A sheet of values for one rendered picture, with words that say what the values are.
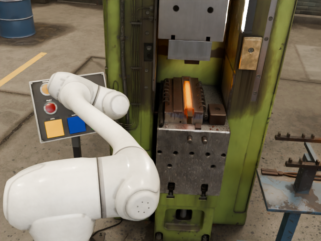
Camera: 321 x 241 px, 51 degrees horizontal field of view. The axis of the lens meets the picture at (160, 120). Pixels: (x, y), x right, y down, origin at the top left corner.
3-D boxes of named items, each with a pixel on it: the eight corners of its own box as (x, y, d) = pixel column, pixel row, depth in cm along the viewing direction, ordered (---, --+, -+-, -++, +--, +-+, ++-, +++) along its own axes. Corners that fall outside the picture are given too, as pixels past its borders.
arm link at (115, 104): (126, 98, 135) (95, 85, 130) (138, 95, 120) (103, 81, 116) (117, 123, 133) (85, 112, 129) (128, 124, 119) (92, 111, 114)
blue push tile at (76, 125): (86, 131, 158) (83, 115, 157) (69, 134, 155) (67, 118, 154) (85, 130, 160) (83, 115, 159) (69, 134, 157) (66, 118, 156)
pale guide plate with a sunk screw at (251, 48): (256, 70, 174) (262, 38, 165) (238, 69, 174) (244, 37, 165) (255, 68, 176) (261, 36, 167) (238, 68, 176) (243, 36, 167)
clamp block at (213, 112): (224, 125, 178) (226, 115, 175) (208, 125, 178) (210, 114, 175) (221, 114, 188) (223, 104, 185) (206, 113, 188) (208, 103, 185)
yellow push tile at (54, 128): (64, 135, 154) (61, 118, 154) (47, 138, 151) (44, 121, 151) (64, 135, 156) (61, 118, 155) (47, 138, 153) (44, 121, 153)
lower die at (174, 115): (201, 124, 178) (203, 110, 174) (164, 122, 178) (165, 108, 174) (197, 89, 214) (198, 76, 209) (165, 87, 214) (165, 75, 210)
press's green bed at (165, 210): (209, 247, 222) (219, 195, 197) (152, 245, 222) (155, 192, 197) (203, 189, 269) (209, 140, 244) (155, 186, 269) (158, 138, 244)
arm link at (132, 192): (152, 138, 82) (95, 144, 79) (170, 176, 65) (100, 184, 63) (153, 185, 87) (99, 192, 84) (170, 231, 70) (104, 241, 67)
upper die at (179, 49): (209, 61, 160) (212, 41, 155) (167, 59, 160) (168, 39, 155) (202, 33, 195) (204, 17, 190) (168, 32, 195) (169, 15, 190)
